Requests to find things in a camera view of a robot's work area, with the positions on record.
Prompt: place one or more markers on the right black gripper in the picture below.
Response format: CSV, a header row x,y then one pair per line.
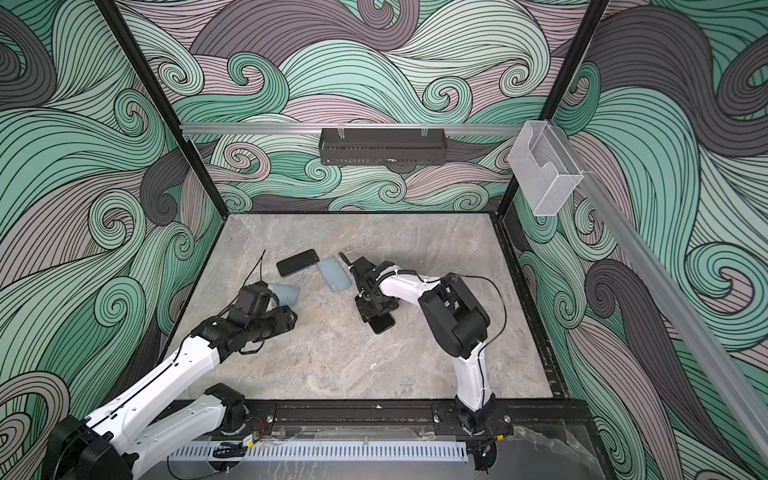
x,y
365,312

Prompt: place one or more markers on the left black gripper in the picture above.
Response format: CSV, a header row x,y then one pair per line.
x,y
284,319

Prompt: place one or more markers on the black phone case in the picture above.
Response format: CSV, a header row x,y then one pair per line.
x,y
381,323

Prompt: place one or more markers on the light blue phone case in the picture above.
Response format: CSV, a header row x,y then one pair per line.
x,y
288,295
334,274

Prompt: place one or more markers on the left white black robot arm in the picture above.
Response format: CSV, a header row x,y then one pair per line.
x,y
129,435

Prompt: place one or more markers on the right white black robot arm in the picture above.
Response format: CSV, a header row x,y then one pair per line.
x,y
458,322

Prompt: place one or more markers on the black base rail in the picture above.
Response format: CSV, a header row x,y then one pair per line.
x,y
439,416

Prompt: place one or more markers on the black wall tray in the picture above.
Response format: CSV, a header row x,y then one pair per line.
x,y
386,147

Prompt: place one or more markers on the white slotted cable duct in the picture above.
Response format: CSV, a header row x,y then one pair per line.
x,y
336,450

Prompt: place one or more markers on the back aluminium rail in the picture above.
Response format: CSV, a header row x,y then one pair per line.
x,y
277,128

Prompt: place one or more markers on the aluminium rail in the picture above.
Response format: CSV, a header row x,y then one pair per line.
x,y
277,128
736,391

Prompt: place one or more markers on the clear acrylic wall holder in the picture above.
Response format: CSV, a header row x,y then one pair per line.
x,y
546,167

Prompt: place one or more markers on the right aluminium rail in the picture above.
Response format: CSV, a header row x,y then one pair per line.
x,y
736,391

